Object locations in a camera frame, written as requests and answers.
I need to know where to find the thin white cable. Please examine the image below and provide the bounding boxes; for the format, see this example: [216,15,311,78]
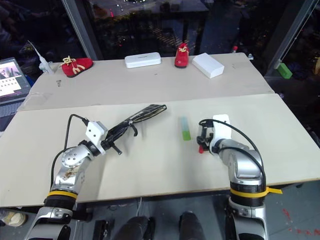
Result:
[135,196,143,217]

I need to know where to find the yellow cable tie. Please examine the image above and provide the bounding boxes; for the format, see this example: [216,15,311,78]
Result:
[229,185,284,200]

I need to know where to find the green highlighter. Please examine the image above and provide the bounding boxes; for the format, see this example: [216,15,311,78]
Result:
[180,115,192,142]

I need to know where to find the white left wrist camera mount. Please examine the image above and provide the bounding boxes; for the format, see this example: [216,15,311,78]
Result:
[84,120,109,155]

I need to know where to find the green block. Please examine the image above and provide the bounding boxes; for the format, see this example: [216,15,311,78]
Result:
[277,62,294,80]

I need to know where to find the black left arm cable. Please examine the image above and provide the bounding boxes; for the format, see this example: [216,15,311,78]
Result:
[50,114,89,187]

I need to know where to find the white rectangular box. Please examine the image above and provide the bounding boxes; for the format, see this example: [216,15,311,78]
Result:
[191,52,225,80]

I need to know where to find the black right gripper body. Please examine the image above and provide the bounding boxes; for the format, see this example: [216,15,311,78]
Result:
[196,119,215,144]

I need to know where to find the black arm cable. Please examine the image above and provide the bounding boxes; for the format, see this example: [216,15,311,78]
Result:
[50,114,89,187]
[198,119,267,191]

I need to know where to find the open laptop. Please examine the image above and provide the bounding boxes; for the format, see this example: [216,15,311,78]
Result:
[0,57,32,132]

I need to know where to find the beige rounded object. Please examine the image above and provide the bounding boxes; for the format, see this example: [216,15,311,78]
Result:
[0,208,28,227]

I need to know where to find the yellow tape band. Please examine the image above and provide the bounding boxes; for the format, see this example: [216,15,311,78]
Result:
[46,190,77,200]

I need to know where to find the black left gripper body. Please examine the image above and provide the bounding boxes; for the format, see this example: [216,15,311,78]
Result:
[99,138,116,151]

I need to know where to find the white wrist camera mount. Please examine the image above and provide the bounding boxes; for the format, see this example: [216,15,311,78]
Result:
[209,113,235,155]
[84,120,109,155]

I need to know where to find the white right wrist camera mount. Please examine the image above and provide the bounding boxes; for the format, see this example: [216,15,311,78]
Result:
[209,113,235,155]

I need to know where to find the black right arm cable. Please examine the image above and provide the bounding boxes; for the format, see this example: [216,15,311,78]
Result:
[198,119,267,191]

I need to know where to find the red shoe yellow laces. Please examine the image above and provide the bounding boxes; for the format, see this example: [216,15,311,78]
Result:
[174,42,191,69]
[59,56,95,79]

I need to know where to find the white rounded flat case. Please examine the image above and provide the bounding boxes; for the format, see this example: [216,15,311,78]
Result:
[124,51,162,69]

